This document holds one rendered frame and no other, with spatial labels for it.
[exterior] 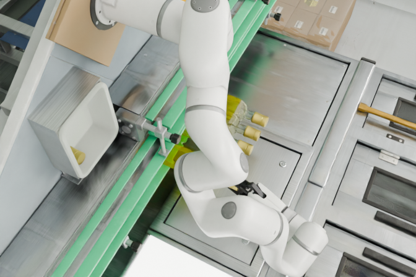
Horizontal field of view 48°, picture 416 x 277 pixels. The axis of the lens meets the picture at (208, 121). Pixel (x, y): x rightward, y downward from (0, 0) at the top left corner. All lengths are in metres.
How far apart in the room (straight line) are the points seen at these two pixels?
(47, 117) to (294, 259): 0.65
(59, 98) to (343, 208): 0.90
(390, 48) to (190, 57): 5.52
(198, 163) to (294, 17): 4.42
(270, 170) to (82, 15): 0.76
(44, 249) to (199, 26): 0.67
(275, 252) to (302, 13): 4.43
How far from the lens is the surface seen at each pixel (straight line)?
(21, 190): 1.21
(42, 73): 1.10
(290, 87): 1.74
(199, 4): 0.95
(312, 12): 5.39
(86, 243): 1.25
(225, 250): 1.38
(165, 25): 1.05
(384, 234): 1.51
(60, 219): 1.27
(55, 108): 1.10
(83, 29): 1.12
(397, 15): 6.82
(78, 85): 1.13
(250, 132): 1.40
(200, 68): 0.89
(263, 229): 1.00
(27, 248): 1.27
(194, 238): 1.39
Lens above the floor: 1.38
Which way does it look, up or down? 15 degrees down
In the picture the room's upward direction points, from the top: 113 degrees clockwise
